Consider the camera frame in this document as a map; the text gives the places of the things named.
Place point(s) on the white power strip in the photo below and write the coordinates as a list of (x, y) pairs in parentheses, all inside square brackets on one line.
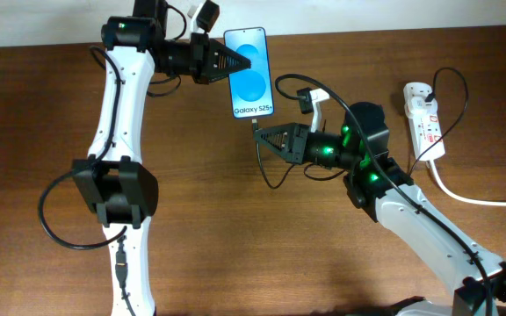
[(425, 131)]

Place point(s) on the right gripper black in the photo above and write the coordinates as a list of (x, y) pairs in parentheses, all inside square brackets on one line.
[(301, 144)]

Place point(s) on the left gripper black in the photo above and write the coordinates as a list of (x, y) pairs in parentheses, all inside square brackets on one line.
[(205, 60)]

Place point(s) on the blue Galaxy smartphone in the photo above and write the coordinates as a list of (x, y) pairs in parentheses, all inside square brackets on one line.
[(251, 88)]

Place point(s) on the white USB charger plug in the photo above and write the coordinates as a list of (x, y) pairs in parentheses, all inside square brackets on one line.
[(417, 107)]

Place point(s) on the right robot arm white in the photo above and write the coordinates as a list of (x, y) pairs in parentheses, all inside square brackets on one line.
[(376, 184)]

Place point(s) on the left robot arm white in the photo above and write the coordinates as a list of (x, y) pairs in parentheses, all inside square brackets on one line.
[(112, 180)]

